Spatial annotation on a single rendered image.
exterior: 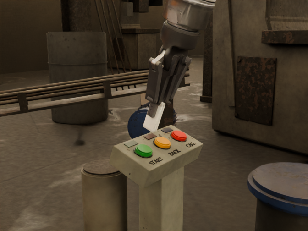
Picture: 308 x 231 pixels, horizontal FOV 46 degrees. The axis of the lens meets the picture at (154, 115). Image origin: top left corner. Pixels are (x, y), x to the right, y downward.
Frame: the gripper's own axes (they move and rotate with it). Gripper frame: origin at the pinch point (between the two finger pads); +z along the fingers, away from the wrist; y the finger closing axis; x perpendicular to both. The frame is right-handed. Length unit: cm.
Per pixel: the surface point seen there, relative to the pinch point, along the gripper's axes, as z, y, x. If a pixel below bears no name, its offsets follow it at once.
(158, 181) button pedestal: 15.4, -2.3, 5.3
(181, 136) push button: 8.4, -14.1, 1.4
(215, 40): 23, -216, -92
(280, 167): 20, -54, 21
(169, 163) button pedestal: 10.4, -3.3, 5.9
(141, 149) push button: 8.4, 1.2, 0.2
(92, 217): 33.5, 2.7, -6.7
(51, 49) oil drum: 81, -160, -223
